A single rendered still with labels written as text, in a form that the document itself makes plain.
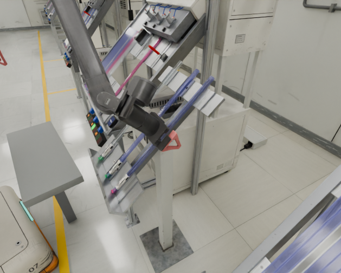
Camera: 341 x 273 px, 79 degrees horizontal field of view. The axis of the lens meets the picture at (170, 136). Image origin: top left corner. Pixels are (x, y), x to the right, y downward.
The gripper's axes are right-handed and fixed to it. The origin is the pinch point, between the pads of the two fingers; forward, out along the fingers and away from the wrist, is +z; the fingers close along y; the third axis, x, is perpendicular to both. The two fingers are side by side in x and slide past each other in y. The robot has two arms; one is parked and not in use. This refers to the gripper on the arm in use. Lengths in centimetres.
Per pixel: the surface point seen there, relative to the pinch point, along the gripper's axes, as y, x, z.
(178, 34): 41, -35, 3
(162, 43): 54, -30, 6
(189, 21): 41, -42, 3
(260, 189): 11, 0, 126
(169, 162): 7.4, 10.2, 15.6
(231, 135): 36, -18, 82
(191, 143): 37, 3, 55
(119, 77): 182, 5, 58
